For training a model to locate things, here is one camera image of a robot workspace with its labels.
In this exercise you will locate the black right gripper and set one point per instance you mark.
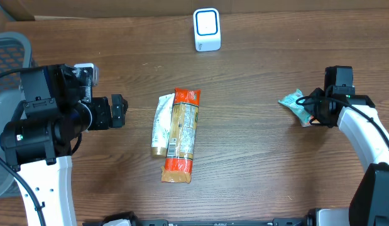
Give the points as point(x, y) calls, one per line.
point(311, 107)

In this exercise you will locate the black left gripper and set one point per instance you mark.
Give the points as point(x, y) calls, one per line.
point(102, 107)

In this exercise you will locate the teal snack packet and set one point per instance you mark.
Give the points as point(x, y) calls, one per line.
point(290, 102)

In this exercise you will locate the white shampoo tube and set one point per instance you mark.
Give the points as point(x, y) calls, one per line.
point(161, 126)

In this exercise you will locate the orange spaghetti packet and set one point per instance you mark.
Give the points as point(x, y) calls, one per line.
point(180, 150)

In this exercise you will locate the orange tissue packet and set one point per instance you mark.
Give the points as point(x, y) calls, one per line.
point(314, 122)

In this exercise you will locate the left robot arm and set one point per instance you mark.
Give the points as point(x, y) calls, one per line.
point(46, 130)

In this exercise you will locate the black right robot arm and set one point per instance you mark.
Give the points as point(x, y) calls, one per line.
point(337, 105)

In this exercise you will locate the white barcode scanner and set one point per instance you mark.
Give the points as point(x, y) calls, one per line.
point(207, 29)

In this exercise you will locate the dark grey plastic basket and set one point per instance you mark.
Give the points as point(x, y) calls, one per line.
point(15, 52)

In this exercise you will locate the brown cardboard backboard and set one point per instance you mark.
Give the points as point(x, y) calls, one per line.
point(24, 10)

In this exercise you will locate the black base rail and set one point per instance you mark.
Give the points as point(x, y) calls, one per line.
point(219, 223)

